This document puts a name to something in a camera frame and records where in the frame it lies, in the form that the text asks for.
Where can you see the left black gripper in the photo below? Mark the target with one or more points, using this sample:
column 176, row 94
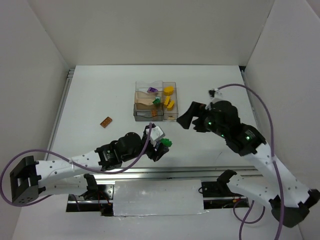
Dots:
column 157, row 152

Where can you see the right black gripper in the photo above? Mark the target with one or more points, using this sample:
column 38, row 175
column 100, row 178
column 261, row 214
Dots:
column 199, row 118

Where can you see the green leaf lego brick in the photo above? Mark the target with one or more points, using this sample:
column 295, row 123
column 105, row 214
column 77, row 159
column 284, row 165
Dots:
column 166, row 142

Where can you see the yellow lego brick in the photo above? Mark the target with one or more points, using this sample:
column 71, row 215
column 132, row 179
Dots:
column 170, row 105
column 167, row 101

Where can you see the yellow flower lego piece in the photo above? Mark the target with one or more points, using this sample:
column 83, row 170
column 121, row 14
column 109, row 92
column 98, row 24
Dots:
column 168, row 90

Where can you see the green square lego brick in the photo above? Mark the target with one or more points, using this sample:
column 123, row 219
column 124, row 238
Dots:
column 156, row 102

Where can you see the purple lego brick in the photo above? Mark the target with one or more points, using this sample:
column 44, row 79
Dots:
column 152, row 90

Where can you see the orange lego plate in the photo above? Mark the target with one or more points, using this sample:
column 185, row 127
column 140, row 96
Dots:
column 106, row 122

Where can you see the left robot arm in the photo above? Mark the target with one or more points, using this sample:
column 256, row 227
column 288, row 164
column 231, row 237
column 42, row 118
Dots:
column 30, row 178

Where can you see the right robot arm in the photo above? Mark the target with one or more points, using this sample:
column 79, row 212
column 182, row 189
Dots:
column 288, row 199

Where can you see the tall clear drawer bin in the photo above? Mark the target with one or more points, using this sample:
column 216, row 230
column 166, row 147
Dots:
column 171, row 116

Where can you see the grey tinted plastic bin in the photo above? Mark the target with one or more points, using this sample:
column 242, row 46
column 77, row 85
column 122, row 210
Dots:
column 146, row 115

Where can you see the orange lego in bin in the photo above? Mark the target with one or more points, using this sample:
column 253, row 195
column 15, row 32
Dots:
column 154, row 113

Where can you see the clear plastic bin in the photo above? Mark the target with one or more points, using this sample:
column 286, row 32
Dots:
column 141, row 86

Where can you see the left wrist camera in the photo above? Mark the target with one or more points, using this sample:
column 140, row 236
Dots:
column 155, row 134

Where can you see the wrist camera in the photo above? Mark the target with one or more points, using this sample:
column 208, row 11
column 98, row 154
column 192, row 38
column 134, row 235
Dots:
column 215, row 96
column 155, row 134

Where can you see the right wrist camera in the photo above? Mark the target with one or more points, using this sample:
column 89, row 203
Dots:
column 215, row 96

